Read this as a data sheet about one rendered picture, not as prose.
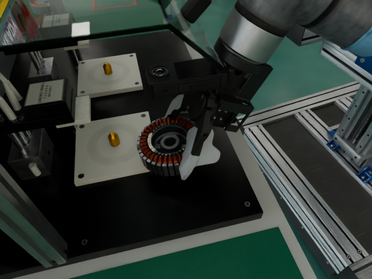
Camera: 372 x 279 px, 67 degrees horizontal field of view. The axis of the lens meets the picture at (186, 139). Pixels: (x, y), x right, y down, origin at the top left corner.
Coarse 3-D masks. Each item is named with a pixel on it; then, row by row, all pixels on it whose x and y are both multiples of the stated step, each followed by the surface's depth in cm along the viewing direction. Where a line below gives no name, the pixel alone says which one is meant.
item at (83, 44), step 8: (88, 40) 61; (24, 48) 58; (32, 48) 58; (40, 48) 58; (48, 48) 59; (64, 48) 60; (72, 48) 61; (80, 48) 61; (32, 56) 60; (40, 56) 65; (40, 64) 64; (40, 72) 63
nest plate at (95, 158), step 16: (144, 112) 60; (80, 128) 57; (96, 128) 57; (112, 128) 57; (128, 128) 57; (80, 144) 54; (96, 144) 54; (128, 144) 54; (80, 160) 51; (96, 160) 51; (112, 160) 51; (128, 160) 51; (80, 176) 49; (96, 176) 49; (112, 176) 49
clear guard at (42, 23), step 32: (32, 0) 30; (64, 0) 30; (96, 0) 30; (128, 0) 29; (160, 0) 29; (0, 32) 25; (32, 32) 25; (64, 32) 25; (96, 32) 25; (128, 32) 25; (192, 32) 30
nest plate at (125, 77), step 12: (84, 60) 74; (96, 60) 74; (108, 60) 74; (120, 60) 74; (132, 60) 74; (84, 72) 70; (96, 72) 70; (120, 72) 70; (132, 72) 70; (84, 84) 67; (96, 84) 67; (108, 84) 67; (120, 84) 67; (132, 84) 67; (96, 96) 65
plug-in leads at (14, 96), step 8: (8, 80) 42; (8, 88) 41; (0, 96) 39; (8, 96) 41; (16, 96) 44; (0, 104) 39; (16, 104) 42; (8, 112) 40; (16, 112) 43; (8, 120) 42; (16, 120) 42
